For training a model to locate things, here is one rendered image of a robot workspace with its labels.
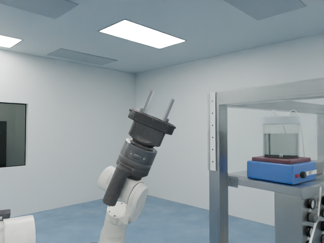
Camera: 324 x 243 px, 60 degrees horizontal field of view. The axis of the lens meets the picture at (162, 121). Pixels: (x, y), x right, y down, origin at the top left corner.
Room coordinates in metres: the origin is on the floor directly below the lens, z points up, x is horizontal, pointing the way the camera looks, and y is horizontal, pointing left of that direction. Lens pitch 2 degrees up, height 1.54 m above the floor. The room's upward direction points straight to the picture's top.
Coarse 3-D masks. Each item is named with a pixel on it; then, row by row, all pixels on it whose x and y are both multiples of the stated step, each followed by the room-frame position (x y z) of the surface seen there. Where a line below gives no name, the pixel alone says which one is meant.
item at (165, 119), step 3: (171, 99) 0.70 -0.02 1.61; (171, 102) 0.70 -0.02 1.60; (168, 105) 0.70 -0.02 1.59; (171, 105) 0.70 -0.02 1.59; (168, 108) 0.70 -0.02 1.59; (165, 111) 0.71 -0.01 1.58; (168, 111) 0.70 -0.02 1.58; (165, 114) 0.70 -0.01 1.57; (168, 114) 0.70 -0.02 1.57; (165, 117) 0.70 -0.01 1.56; (162, 120) 0.70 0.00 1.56; (165, 120) 0.70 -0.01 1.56; (168, 120) 0.71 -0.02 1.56
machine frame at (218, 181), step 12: (216, 180) 1.21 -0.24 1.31; (216, 192) 1.21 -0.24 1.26; (216, 204) 1.21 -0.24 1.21; (228, 204) 1.24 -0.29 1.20; (216, 216) 1.21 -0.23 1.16; (228, 216) 1.24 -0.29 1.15; (216, 228) 1.21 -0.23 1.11; (228, 228) 1.24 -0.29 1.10; (216, 240) 1.21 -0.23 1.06; (228, 240) 1.24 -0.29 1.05
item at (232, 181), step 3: (228, 177) 1.23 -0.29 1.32; (231, 177) 1.22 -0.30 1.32; (234, 177) 1.21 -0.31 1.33; (237, 177) 1.20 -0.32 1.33; (228, 180) 1.23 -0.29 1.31; (231, 180) 1.22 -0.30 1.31; (234, 180) 1.20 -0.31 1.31; (237, 180) 1.20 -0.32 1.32; (228, 183) 1.23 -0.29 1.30; (231, 183) 1.22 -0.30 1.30; (234, 183) 1.21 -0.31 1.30; (237, 183) 1.20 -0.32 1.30; (231, 186) 1.22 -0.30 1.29; (234, 186) 1.21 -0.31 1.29; (237, 186) 1.20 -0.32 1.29
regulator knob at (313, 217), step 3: (309, 210) 1.02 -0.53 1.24; (309, 213) 1.02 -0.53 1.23; (312, 213) 1.02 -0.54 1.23; (309, 216) 1.01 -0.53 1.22; (312, 216) 1.00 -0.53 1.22; (315, 216) 1.00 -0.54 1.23; (309, 219) 1.01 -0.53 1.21; (312, 219) 1.00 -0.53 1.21; (315, 219) 1.00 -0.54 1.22; (312, 222) 1.01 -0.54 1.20; (315, 222) 1.00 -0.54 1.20
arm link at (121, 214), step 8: (144, 184) 0.72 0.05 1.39; (136, 192) 0.69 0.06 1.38; (144, 192) 0.71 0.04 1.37; (128, 200) 0.69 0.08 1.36; (136, 200) 0.69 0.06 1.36; (144, 200) 0.74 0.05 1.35; (112, 208) 0.77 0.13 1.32; (120, 208) 0.77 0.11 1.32; (128, 208) 0.70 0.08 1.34; (136, 208) 0.71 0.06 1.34; (112, 216) 0.74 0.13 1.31; (120, 216) 0.73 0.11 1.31; (128, 216) 0.71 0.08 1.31; (136, 216) 0.74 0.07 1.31; (112, 224) 0.75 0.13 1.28; (120, 224) 0.73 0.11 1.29
